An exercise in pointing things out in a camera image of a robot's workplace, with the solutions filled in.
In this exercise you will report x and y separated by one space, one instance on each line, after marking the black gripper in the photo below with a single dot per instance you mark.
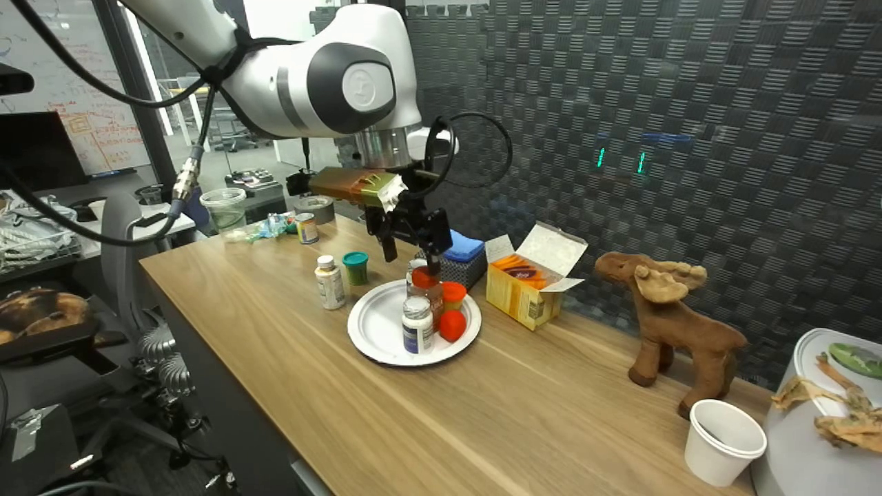
408 221

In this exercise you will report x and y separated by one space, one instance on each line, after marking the yellow tub with orange lid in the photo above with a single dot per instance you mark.
452 292

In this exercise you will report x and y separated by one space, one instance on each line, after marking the red toy strawberry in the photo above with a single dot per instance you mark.
449 327

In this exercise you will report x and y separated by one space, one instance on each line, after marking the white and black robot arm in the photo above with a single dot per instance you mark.
313 86

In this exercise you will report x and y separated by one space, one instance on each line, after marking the white paper plate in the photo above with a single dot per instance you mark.
375 331

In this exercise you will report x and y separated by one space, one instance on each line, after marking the yellow tub with teal lid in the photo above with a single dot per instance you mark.
357 266

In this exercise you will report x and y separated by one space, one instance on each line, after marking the blue sponge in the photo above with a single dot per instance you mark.
466 247

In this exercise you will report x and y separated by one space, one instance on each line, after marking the blue box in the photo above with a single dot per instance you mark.
466 276

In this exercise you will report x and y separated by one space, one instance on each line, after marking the yellow orange cardboard box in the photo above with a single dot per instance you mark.
526 291

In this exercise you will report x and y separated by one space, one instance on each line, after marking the crumpled green blue plastic packaging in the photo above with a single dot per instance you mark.
270 226

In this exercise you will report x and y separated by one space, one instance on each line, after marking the clear plastic cup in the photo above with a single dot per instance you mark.
225 210

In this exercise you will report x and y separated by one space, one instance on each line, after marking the brown plush moose toy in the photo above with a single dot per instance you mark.
683 335

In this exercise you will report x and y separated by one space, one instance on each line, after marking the grey cloth pile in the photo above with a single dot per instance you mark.
37 234

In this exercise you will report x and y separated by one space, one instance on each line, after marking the white paper cup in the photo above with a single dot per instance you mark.
722 445

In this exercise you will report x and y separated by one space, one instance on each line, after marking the black monitor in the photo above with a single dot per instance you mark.
37 152

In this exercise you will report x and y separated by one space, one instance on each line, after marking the grey stand post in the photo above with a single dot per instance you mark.
116 276

